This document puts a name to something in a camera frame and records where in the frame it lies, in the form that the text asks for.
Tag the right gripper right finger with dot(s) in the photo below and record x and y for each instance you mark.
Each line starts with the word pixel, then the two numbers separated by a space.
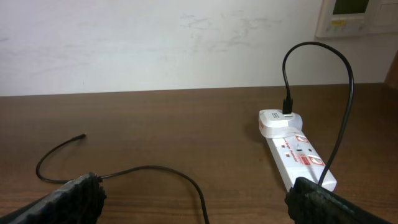
pixel 308 203

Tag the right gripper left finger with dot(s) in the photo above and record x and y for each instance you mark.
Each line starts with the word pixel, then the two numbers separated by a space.
pixel 78 201

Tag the white USB charger plug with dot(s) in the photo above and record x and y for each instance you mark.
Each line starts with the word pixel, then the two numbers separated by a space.
pixel 275 124

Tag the white power strip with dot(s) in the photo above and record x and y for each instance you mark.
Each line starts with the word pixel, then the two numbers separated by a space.
pixel 296 157

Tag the white wall control panel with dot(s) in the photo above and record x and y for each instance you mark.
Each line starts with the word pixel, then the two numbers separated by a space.
pixel 347 18

